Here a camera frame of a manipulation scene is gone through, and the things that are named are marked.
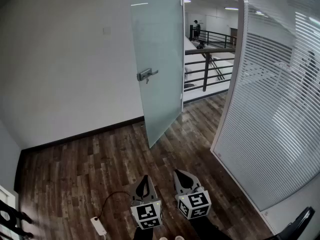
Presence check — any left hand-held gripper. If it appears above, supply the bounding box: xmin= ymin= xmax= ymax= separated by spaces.
xmin=129 ymin=175 xmax=164 ymax=231

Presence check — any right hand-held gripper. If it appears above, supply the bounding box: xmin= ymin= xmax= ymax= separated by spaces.
xmin=173 ymin=169 xmax=213 ymax=221

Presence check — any metal door lever handle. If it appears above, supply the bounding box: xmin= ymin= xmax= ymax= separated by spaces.
xmin=136 ymin=68 xmax=159 ymax=85

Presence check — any frosted glass door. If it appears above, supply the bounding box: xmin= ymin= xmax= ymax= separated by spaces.
xmin=128 ymin=0 xmax=185 ymax=149

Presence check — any person's right forearm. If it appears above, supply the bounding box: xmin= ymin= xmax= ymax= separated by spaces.
xmin=187 ymin=215 xmax=232 ymax=240

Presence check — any person's left forearm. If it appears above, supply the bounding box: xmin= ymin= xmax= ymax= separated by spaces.
xmin=132 ymin=225 xmax=154 ymax=240

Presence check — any white power strip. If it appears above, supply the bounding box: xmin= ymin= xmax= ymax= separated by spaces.
xmin=90 ymin=216 xmax=107 ymax=236

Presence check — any black railing with wooden handrail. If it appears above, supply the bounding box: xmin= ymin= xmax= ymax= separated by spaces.
xmin=184 ymin=47 xmax=236 ymax=93

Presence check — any glass partition with blinds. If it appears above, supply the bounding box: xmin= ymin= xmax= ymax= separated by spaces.
xmin=210 ymin=0 xmax=320 ymax=212

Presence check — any white panel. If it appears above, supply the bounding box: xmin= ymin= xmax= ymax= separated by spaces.
xmin=0 ymin=184 xmax=20 ymax=240

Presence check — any black metal railing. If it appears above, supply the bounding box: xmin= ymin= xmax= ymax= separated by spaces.
xmin=189 ymin=25 xmax=238 ymax=49

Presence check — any black cable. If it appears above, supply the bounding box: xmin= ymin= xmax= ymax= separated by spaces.
xmin=99 ymin=190 xmax=131 ymax=219

